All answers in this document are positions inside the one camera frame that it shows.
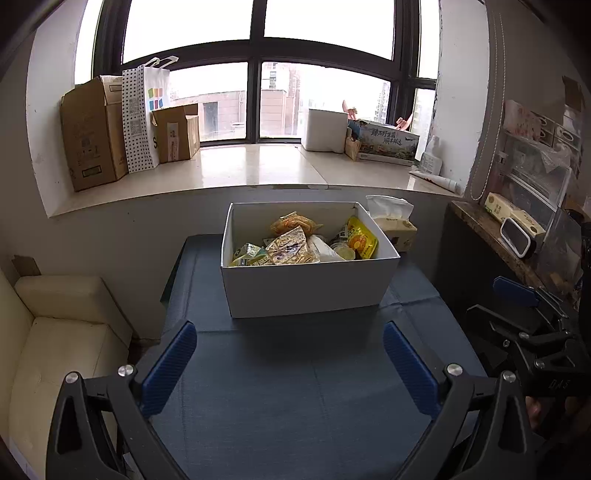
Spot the yellow tissue box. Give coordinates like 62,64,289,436
484,191,548,238

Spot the bright yellow snack packet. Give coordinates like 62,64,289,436
346,216,379,259

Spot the white snack packet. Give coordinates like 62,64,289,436
307,234,347,263

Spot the tall brown cardboard box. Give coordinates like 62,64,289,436
60,75,130,192

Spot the white dotted paper bag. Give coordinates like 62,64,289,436
121,55,180,174

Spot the orange crispy snack packet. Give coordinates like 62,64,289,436
270,211,324,236

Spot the soft tissue pack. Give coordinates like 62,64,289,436
366,195,419,252

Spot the yellow square snack packet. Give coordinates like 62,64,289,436
265,226,320,266

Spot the blue tablecloth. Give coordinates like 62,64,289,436
159,233,490,480

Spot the open brown cardboard box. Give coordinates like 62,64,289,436
150,103,201,162

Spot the white foam box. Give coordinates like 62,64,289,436
301,108,349,153

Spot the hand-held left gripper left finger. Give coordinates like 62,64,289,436
46,320,198,480

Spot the white tube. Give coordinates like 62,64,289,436
409,168,462,193

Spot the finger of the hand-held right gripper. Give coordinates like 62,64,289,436
492,275,580,333
465,304,555,356

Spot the marble windowsill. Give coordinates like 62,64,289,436
48,143,462,217

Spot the landscape printed box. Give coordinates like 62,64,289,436
355,119,421,166

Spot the white cardboard box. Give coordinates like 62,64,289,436
220,201,401,319

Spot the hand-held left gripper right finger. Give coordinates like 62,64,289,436
382,320,543,480

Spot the person's right hand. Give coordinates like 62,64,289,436
525,395,587,437

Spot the white and black desk clock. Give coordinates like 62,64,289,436
500,216,539,259

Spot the brown marble side shelf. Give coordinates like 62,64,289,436
448,199,559,289

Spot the clear acrylic stand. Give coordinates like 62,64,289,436
536,208,585,296

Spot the clear plastic organizer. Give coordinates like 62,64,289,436
489,131,573,227

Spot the dark window frame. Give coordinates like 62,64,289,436
95,0,439,148

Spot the green seaweed snack packet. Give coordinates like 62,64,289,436
229,243,273,267

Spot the cream sofa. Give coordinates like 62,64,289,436
0,268,134,476

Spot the pink printed pack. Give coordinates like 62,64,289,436
503,99,555,139

